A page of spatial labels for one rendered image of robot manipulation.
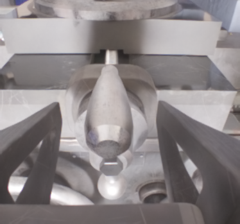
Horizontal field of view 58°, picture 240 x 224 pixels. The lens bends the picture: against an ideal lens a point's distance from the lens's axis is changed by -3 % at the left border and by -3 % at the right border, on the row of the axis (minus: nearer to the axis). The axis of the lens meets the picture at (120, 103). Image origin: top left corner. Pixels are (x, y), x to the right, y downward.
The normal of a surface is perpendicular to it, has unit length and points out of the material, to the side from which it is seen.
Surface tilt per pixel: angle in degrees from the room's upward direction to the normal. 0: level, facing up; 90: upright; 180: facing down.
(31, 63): 0
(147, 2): 50
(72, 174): 90
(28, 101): 90
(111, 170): 90
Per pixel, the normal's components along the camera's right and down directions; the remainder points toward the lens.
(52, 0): -0.48, -0.19
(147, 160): 0.03, 0.58
